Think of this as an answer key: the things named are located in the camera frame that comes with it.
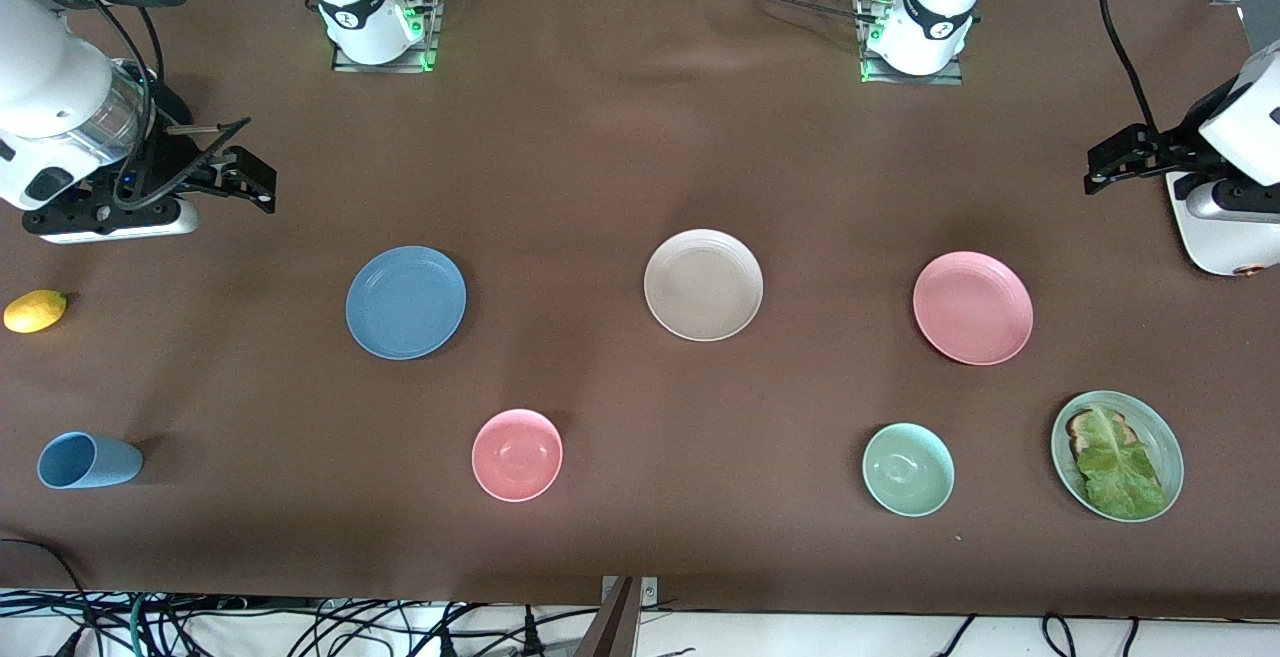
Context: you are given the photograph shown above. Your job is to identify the blue plate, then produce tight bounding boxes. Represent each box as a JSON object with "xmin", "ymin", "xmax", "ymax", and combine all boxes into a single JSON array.
[{"xmin": 345, "ymin": 245, "xmax": 468, "ymax": 361}]

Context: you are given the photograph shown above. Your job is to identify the pink plate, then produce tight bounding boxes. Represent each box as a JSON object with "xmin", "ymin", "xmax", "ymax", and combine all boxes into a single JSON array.
[{"xmin": 912, "ymin": 251, "xmax": 1035, "ymax": 367}]

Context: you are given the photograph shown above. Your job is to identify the yellow lemon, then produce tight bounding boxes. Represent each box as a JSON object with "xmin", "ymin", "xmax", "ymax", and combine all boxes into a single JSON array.
[{"xmin": 3, "ymin": 289, "xmax": 68, "ymax": 335}]

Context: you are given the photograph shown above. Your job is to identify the toasted bread slice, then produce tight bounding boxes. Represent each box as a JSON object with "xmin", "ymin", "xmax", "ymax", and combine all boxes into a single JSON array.
[{"xmin": 1066, "ymin": 410, "xmax": 1138, "ymax": 458}]

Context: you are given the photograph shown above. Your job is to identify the blue cup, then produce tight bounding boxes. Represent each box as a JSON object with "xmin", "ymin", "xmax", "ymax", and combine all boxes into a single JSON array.
[{"xmin": 37, "ymin": 431, "xmax": 144, "ymax": 490}]

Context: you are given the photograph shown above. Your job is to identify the green plate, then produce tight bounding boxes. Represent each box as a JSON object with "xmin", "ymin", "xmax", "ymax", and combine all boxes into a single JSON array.
[{"xmin": 1050, "ymin": 390, "xmax": 1185, "ymax": 524}]

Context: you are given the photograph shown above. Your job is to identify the green lettuce leaf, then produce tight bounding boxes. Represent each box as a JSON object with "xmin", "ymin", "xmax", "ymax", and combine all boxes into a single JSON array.
[{"xmin": 1075, "ymin": 405, "xmax": 1166, "ymax": 520}]

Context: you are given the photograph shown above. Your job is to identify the brown table cover cloth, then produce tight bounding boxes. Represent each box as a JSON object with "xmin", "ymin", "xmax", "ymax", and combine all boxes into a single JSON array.
[{"xmin": 0, "ymin": 0, "xmax": 1280, "ymax": 620}]

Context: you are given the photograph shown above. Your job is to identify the green bowl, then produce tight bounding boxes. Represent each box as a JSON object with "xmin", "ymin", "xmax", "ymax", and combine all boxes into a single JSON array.
[{"xmin": 862, "ymin": 422, "xmax": 956, "ymax": 518}]

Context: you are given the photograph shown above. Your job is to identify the pink bowl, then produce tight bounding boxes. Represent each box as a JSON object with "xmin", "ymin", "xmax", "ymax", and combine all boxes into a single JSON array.
[{"xmin": 471, "ymin": 408, "xmax": 564, "ymax": 504}]

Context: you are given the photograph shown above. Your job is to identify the beige plate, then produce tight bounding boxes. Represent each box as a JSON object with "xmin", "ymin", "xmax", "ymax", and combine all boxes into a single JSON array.
[{"xmin": 643, "ymin": 228, "xmax": 765, "ymax": 343}]

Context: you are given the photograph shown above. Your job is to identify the brown slanted bar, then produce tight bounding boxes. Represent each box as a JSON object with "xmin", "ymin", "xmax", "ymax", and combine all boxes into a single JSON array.
[{"xmin": 575, "ymin": 577, "xmax": 641, "ymax": 657}]

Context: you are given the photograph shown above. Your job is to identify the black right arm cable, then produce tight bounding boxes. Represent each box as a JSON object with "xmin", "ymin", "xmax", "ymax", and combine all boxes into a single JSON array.
[{"xmin": 20, "ymin": 0, "xmax": 251, "ymax": 210}]

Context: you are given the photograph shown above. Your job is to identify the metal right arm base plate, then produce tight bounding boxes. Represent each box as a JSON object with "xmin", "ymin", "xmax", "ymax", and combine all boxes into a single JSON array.
[{"xmin": 332, "ymin": 0, "xmax": 441, "ymax": 73}]

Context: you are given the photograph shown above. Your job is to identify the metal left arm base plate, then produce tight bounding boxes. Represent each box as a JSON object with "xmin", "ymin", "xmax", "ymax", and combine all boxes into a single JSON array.
[{"xmin": 860, "ymin": 0, "xmax": 964, "ymax": 86}]

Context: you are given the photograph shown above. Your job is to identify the black base cable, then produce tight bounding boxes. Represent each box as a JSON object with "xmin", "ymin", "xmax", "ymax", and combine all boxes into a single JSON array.
[{"xmin": 700, "ymin": 0, "xmax": 873, "ymax": 26}]

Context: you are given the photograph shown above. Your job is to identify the small metal bracket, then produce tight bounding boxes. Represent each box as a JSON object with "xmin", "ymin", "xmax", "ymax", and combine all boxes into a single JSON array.
[{"xmin": 600, "ymin": 576, "xmax": 659, "ymax": 606}]

